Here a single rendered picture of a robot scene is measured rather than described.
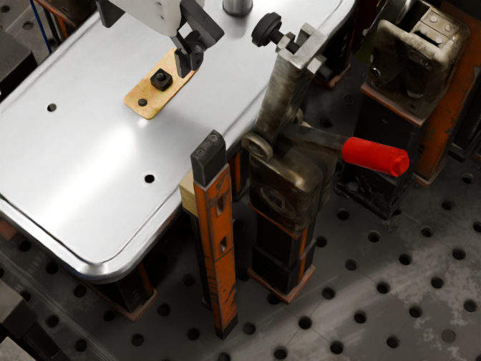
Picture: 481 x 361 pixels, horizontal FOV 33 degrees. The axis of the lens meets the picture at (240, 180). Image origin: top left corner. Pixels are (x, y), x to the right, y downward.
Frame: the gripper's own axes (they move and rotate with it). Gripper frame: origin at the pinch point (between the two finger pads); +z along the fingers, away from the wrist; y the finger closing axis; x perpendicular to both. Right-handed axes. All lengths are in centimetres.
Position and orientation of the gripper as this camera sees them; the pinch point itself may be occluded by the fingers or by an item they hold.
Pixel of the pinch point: (152, 36)
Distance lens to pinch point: 77.9
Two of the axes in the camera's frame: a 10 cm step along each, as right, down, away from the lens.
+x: -6.1, 7.2, -3.2
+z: 0.2, 4.3, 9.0
